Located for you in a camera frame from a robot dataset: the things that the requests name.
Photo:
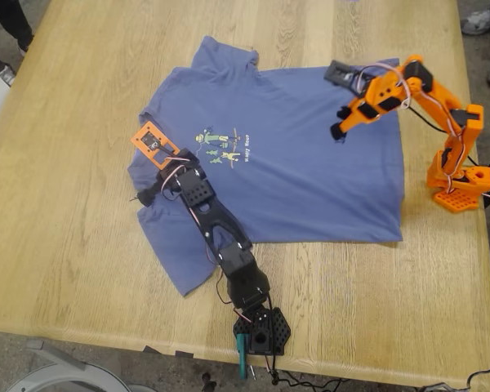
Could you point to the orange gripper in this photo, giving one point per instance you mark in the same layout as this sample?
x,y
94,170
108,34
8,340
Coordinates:
x,y
352,117

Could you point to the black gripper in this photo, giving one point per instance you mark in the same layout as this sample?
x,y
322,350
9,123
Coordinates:
x,y
160,189

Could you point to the blue printed T-shirt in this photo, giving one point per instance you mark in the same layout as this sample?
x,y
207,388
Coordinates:
x,y
290,183

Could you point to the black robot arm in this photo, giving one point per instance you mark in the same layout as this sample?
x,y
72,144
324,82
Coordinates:
x,y
200,192

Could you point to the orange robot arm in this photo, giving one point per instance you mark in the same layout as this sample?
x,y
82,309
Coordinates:
x,y
441,96

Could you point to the teal table clamp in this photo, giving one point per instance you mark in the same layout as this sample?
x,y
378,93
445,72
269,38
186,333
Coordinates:
x,y
241,355

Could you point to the grey white chair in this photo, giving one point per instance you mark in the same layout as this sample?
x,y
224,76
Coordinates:
x,y
53,353

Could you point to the white shoe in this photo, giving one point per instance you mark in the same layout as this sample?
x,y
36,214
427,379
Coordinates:
x,y
7,75

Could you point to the person's black trousers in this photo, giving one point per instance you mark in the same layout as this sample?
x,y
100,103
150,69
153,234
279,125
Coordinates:
x,y
12,20

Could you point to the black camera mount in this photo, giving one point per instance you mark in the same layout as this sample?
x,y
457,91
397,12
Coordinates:
x,y
339,73

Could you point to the orange camera mount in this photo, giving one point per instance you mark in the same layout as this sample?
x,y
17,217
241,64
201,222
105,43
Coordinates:
x,y
139,139

